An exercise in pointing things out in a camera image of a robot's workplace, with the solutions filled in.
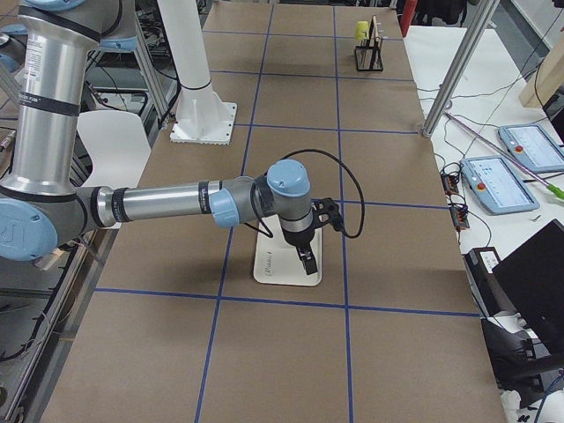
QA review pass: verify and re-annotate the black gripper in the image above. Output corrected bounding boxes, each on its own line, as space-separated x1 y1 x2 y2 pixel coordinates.
280 215 318 275

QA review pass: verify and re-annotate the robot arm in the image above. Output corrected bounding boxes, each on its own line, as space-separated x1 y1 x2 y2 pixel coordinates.
1 1 320 274

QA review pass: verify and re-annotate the grey third robot arm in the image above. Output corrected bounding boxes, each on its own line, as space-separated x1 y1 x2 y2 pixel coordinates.
1 24 28 73

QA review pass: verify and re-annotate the cream rabbit tray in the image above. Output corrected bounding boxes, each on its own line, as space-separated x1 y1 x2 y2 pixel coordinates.
253 216 323 287

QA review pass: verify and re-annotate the yellow-green cup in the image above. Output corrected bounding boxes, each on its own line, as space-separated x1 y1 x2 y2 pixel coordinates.
355 20 369 43

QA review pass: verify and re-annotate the small electronics board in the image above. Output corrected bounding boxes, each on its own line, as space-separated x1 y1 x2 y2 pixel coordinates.
441 173 460 196

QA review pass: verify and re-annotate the black box with label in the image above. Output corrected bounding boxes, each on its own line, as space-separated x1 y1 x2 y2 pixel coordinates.
464 247 501 316

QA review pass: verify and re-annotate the near teach pendant tablet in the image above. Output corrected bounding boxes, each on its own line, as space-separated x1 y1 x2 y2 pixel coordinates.
460 155 540 215

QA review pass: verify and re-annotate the teach pendant tablet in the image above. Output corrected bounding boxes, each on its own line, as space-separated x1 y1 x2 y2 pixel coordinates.
498 124 563 173
460 155 540 215

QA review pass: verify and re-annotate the white plastic chair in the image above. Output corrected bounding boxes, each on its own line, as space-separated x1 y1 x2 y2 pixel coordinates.
78 110 151 189

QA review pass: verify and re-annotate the black laptop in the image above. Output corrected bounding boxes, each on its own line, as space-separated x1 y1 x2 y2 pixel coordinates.
493 219 563 353

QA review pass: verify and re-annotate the far teach pendant tablet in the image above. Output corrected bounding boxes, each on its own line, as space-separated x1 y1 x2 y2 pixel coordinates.
498 124 563 173

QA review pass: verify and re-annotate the pink green stick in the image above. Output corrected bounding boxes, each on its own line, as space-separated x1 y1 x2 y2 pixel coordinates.
443 112 564 200

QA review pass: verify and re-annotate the red cylinder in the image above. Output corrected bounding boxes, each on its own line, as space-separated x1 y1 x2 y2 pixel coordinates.
400 0 418 37

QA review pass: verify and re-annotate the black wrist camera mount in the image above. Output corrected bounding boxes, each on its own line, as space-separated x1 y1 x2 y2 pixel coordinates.
312 197 345 232

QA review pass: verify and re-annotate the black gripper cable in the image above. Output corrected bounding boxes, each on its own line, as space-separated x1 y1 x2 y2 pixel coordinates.
240 149 367 241

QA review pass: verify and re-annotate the black wire cup rack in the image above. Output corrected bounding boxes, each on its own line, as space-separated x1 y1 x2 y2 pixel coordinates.
354 36 383 72

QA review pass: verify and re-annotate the wooden rack handle rod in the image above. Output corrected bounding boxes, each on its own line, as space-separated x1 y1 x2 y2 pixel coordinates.
370 15 381 47

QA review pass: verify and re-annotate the aluminium frame post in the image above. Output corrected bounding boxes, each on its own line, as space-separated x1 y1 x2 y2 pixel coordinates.
422 0 500 138

